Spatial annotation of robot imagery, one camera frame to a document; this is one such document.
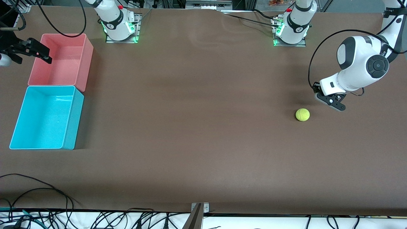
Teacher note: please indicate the black power plug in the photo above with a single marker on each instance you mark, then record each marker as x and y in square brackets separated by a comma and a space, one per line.
[166, 223]
[139, 224]

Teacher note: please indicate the aluminium frame profile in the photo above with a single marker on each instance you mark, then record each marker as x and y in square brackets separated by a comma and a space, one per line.
[24, 7]

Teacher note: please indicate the yellow tennis ball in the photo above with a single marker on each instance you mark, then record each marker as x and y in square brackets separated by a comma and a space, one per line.
[302, 114]

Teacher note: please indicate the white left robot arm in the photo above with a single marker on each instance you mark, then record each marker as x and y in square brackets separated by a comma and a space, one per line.
[359, 60]

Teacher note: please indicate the blue plastic bin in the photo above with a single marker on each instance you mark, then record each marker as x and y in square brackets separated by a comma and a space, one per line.
[44, 121]

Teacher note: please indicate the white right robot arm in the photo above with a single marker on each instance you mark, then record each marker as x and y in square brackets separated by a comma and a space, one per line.
[114, 22]

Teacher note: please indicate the silver clamp bracket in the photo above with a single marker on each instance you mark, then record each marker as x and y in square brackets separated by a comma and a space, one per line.
[206, 207]

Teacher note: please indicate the orange objects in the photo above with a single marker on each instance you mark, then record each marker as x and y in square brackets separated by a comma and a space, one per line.
[278, 2]

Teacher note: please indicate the dark metal bar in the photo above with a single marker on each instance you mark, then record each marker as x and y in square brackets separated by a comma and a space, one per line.
[194, 221]

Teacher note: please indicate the pink plastic bin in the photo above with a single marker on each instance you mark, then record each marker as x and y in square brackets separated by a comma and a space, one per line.
[60, 63]

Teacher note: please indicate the silver metal equipment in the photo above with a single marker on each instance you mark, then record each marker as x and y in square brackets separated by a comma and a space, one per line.
[208, 4]

